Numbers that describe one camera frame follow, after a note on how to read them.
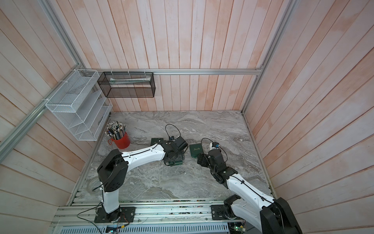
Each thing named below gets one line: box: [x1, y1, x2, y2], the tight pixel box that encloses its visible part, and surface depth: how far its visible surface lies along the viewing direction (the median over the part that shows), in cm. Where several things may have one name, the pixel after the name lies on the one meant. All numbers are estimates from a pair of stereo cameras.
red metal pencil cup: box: [107, 131, 131, 150], surface depth 99 cm
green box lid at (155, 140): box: [150, 137, 164, 146], surface depth 103 cm
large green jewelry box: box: [189, 143, 204, 159], surface depth 97 cm
